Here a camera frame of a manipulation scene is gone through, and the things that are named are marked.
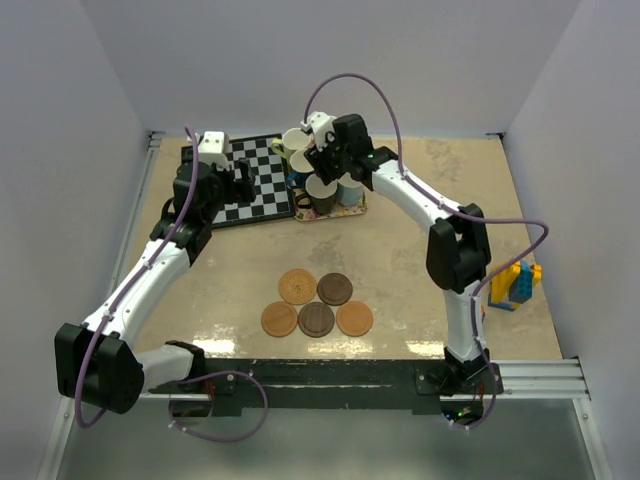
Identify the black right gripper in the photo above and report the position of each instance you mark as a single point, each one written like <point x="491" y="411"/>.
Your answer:
<point x="319" y="158"/>

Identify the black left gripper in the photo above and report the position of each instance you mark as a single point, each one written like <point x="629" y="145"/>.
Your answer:
<point x="244" y="189"/>

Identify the dark wooden coaster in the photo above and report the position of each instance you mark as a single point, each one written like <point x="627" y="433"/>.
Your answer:
<point x="334" y="289"/>

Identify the light wooden coaster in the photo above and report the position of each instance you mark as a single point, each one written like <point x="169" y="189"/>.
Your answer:
<point x="279" y="319"/>

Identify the dark walnut coaster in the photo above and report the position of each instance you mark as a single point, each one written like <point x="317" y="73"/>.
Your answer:
<point x="316" y="319"/>

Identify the orange wooden coaster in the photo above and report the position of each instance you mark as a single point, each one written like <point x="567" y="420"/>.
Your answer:
<point x="354" y="318"/>

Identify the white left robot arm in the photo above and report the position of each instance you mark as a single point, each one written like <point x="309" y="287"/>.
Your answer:
<point x="95" y="360"/>

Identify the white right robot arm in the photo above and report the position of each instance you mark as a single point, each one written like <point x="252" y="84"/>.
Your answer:
<point x="457" y="252"/>

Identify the black and silver chessboard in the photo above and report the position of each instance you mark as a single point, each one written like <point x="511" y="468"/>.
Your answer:
<point x="274" y="201"/>

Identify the light blue mug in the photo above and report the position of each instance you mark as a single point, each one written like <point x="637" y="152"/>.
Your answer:
<point x="349" y="191"/>

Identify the dark blue mug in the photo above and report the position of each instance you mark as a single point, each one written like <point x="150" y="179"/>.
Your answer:
<point x="300" y="170"/>

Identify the light green mug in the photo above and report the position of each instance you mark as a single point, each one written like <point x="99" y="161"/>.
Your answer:
<point x="291" y="141"/>

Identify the black mug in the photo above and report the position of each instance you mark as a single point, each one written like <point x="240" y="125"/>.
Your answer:
<point x="317" y="195"/>

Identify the floral serving tray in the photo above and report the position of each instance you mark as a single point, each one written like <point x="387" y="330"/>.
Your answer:
<point x="338" y="210"/>

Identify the yellow blue toy blocks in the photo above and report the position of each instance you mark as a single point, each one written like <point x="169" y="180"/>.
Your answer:
<point x="514" y="286"/>

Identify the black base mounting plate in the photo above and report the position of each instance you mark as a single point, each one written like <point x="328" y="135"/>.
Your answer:
<point x="422" y="387"/>

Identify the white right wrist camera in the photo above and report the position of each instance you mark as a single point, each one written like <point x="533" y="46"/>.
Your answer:
<point x="318" y="124"/>

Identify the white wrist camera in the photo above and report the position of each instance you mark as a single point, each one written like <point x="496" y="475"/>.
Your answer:
<point x="318" y="124"/>
<point x="212" y="149"/>

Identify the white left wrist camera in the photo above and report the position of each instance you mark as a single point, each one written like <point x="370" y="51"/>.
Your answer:
<point x="212" y="149"/>

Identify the aluminium frame rail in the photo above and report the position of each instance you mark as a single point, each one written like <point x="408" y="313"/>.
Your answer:
<point x="542" y="426"/>

